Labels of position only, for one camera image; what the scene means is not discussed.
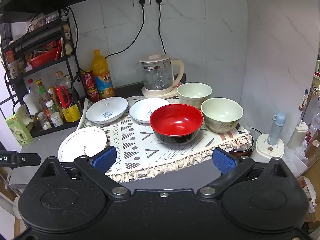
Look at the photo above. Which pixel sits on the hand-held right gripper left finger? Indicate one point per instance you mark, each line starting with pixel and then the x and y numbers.
pixel 105 158

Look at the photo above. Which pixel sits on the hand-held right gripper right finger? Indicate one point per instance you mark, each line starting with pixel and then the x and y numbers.
pixel 223 162

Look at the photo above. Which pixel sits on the white deep plate blue print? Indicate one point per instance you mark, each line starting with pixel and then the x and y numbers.
pixel 105 108
pixel 142 110

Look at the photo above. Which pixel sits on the brown pot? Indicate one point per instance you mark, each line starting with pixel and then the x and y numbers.
pixel 241 151

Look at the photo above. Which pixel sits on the green tissue box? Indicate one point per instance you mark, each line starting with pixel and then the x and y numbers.
pixel 17 130

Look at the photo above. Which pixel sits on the white flat plate brown rim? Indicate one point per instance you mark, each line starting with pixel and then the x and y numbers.
pixel 80 142

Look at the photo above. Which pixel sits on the patterned fringed table mat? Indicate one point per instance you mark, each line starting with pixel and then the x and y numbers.
pixel 140 140

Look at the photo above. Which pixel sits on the white round appliance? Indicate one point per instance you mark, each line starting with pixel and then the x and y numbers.
pixel 265 152

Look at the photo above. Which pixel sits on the small glass jar white powder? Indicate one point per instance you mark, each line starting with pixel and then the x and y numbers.
pixel 43 121

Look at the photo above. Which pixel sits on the pale green bowl with print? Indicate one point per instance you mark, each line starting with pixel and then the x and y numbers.
pixel 221 112

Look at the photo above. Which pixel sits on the white squeeze bottle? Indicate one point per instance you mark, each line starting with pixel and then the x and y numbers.
pixel 30 103

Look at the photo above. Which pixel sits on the dark sauce bottle yellow label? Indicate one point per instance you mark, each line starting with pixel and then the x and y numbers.
pixel 70 111

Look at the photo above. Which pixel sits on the green jar white lid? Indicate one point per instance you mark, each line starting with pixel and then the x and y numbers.
pixel 52 106

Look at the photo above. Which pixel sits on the blue thermos bottle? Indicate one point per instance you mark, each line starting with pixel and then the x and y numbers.
pixel 276 127

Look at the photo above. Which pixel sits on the red drink can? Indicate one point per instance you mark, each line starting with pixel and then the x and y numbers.
pixel 87 80
pixel 93 95

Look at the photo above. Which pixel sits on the red and black bowl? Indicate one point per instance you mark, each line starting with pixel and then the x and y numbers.
pixel 175 120

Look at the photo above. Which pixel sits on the brown bottle yellow cap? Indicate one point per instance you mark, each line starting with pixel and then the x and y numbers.
pixel 42 92

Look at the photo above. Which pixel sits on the clear bottle red cap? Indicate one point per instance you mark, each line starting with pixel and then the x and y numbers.
pixel 30 86

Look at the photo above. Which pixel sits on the plain pale green bowl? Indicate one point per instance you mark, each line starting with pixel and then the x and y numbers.
pixel 195 92

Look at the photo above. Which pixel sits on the orange juice bottle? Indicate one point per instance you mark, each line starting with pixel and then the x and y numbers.
pixel 102 80

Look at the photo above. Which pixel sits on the white insulated bottle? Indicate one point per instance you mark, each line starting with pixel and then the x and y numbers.
pixel 297 133

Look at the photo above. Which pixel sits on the round wooden board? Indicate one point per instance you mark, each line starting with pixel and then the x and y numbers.
pixel 160 95

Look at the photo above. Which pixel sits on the clear bottle brown cap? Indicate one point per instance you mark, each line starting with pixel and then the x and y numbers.
pixel 60 76

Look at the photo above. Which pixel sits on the cardboard box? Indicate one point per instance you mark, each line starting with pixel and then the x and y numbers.
pixel 310 197

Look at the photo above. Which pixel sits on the black metal spice rack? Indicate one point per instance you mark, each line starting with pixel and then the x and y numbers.
pixel 75 62

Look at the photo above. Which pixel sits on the red plastic basket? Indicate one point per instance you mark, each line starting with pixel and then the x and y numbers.
pixel 43 57

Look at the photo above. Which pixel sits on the row of spice jars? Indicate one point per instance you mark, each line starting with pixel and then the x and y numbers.
pixel 47 20

